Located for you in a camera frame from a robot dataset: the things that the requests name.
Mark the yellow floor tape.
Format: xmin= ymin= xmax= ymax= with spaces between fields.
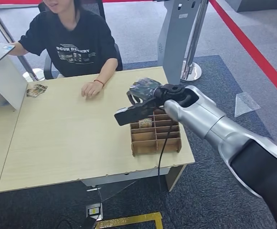
xmin=94 ymin=212 xmax=163 ymax=229

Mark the black office chair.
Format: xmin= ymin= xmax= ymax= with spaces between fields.
xmin=38 ymin=0 xmax=123 ymax=80

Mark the clear plastic triangle piece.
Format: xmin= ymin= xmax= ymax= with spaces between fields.
xmin=234 ymin=92 xmax=262 ymax=118

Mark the red barrier belt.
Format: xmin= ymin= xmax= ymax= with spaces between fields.
xmin=0 ymin=0 xmax=154 ymax=5
xmin=209 ymin=0 xmax=277 ymax=105

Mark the person's left hand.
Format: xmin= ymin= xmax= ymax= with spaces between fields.
xmin=81 ymin=80 xmax=104 ymax=99

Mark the grey platform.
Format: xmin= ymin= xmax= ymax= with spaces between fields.
xmin=224 ymin=0 xmax=277 ymax=13

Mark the metal floor socket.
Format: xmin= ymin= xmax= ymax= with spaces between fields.
xmin=86 ymin=202 xmax=104 ymax=222

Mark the person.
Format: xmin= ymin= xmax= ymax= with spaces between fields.
xmin=0 ymin=0 xmax=119 ymax=99

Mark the black cable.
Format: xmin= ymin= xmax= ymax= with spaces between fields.
xmin=157 ymin=121 xmax=176 ymax=192

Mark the grey kiosk stand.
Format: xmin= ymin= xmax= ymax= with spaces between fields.
xmin=157 ymin=0 xmax=210 ymax=86

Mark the wooden slotted card organizer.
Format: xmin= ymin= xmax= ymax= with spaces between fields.
xmin=129 ymin=107 xmax=182 ymax=157

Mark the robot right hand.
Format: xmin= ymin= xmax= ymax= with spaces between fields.
xmin=126 ymin=77 xmax=163 ymax=106

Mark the small printed card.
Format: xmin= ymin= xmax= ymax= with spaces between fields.
xmin=139 ymin=118 xmax=153 ymax=129

